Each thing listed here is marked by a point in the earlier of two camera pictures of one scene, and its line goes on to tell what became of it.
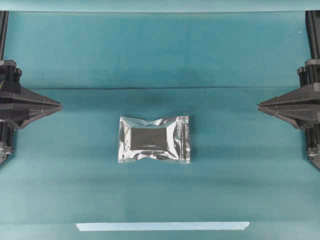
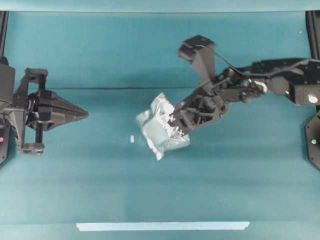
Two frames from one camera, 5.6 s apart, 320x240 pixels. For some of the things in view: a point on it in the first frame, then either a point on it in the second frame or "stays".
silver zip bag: (167, 138) → (154, 123)
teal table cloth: (217, 67) stays
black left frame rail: (4, 22) stays
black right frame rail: (313, 24) stays
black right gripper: (300, 106) → (206, 103)
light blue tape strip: (162, 226) stays
